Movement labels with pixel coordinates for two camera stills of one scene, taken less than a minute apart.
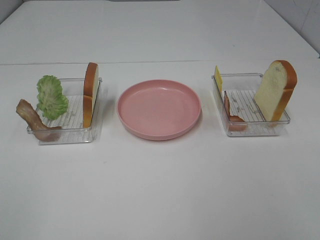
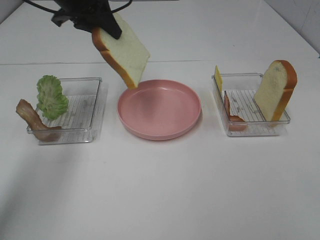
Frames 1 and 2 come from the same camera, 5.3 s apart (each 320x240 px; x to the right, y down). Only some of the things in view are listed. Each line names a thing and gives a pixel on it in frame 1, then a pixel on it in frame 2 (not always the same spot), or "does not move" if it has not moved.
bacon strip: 26,111 does not move
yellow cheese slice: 218,78 does not move
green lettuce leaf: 51,101 does not move
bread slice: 90,86 -> 127,53
